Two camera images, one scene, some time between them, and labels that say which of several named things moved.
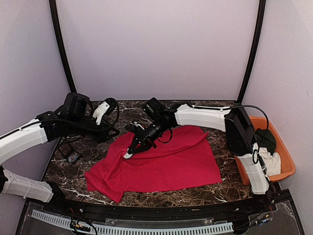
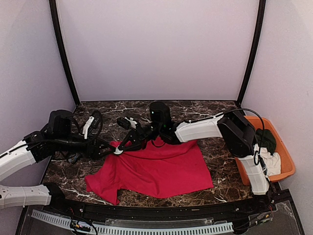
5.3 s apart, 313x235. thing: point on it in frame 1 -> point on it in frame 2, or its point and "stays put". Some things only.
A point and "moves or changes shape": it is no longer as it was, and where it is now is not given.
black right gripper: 143,137 -> 143,139
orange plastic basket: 287,166 stays put
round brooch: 127,155 -> 118,151
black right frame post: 262,7 stays put
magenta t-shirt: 181,158 moves or changes shape
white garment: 271,162 stays put
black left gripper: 105,127 -> 90,141
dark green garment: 264,138 stays put
